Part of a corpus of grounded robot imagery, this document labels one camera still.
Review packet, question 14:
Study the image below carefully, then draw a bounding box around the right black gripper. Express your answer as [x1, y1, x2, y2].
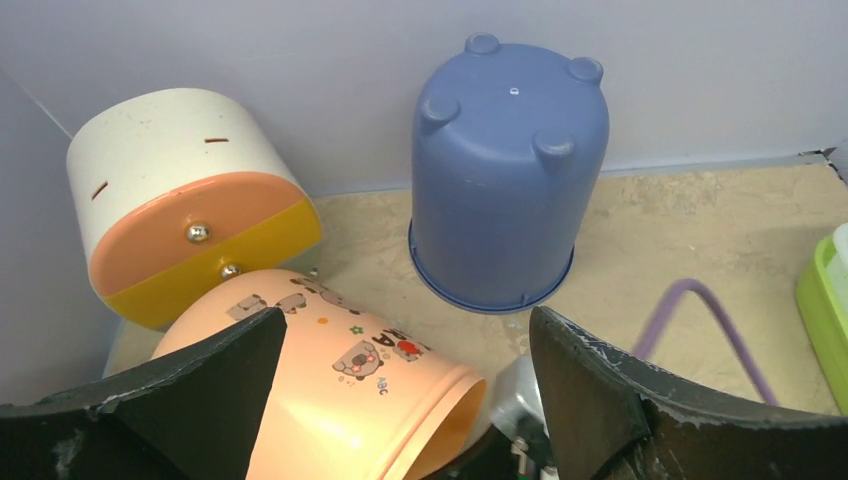
[430, 423, 557, 480]

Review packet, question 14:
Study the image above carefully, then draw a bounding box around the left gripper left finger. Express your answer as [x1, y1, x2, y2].
[1, 308, 287, 479]

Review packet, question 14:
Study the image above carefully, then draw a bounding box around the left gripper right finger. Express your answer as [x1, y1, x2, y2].
[529, 307, 847, 479]

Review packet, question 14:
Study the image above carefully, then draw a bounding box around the orange capybara bucket blue rim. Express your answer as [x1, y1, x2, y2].
[155, 269, 486, 479]

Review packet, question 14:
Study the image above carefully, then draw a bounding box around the blue plastic bucket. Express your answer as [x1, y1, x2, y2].
[408, 33, 610, 314]

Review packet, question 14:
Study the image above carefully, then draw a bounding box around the white mini drawer cabinet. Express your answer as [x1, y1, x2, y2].
[66, 88, 322, 330]

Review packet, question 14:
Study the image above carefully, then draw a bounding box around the green white plastic basket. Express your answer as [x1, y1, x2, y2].
[795, 235, 847, 415]

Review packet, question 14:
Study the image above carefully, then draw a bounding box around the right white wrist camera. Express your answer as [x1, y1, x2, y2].
[489, 355, 549, 440]

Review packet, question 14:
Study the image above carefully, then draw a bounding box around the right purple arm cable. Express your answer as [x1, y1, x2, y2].
[630, 278, 780, 407]

